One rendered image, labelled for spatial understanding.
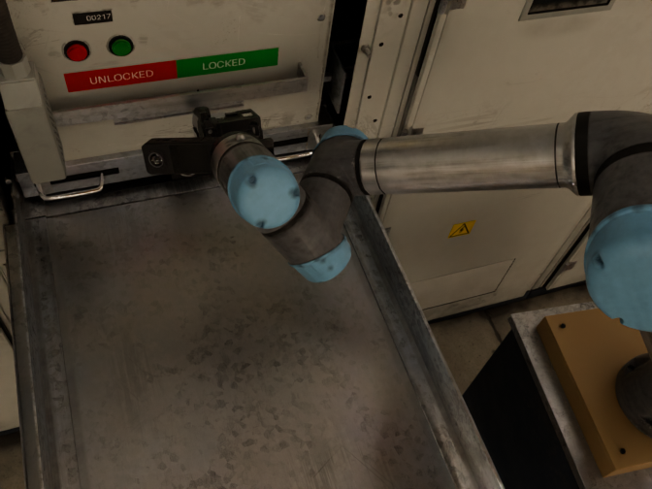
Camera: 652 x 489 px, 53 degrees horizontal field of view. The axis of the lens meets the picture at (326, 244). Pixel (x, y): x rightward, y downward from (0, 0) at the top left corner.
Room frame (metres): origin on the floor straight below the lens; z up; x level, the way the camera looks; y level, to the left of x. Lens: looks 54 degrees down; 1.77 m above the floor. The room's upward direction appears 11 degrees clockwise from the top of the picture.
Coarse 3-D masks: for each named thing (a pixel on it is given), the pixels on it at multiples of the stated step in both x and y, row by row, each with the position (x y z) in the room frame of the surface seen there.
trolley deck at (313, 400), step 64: (192, 192) 0.71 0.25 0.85; (64, 256) 0.53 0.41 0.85; (128, 256) 0.56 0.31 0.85; (192, 256) 0.58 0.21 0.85; (256, 256) 0.61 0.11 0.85; (64, 320) 0.42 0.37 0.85; (128, 320) 0.44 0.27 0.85; (192, 320) 0.47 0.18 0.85; (256, 320) 0.49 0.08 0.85; (320, 320) 0.51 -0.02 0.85; (128, 384) 0.34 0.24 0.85; (192, 384) 0.36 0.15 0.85; (256, 384) 0.38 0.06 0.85; (320, 384) 0.40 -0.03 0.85; (384, 384) 0.42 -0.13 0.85; (128, 448) 0.26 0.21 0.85; (192, 448) 0.27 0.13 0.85; (256, 448) 0.29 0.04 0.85; (320, 448) 0.31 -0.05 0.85; (384, 448) 0.33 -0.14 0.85
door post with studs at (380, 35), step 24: (384, 0) 0.86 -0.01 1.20; (408, 0) 0.88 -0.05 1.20; (384, 24) 0.86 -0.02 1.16; (360, 48) 0.85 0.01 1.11; (384, 48) 0.87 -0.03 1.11; (360, 72) 0.85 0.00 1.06; (384, 72) 0.87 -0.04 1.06; (360, 96) 0.86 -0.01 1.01; (384, 96) 0.88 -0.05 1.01; (360, 120) 0.86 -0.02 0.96
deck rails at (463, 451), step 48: (48, 240) 0.55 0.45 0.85; (384, 240) 0.65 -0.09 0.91; (48, 288) 0.47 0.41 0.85; (384, 288) 0.59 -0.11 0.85; (48, 336) 0.39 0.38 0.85; (432, 336) 0.48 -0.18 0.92; (48, 384) 0.32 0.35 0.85; (432, 384) 0.44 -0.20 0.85; (48, 432) 0.25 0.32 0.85; (432, 432) 0.36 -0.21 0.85; (48, 480) 0.19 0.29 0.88; (480, 480) 0.30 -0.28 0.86
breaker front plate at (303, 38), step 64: (128, 0) 0.73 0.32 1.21; (192, 0) 0.77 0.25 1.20; (256, 0) 0.81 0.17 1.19; (320, 0) 0.86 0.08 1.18; (64, 64) 0.68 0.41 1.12; (128, 64) 0.72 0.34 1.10; (320, 64) 0.86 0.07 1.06; (64, 128) 0.67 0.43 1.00; (128, 128) 0.71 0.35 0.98; (192, 128) 0.76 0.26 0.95
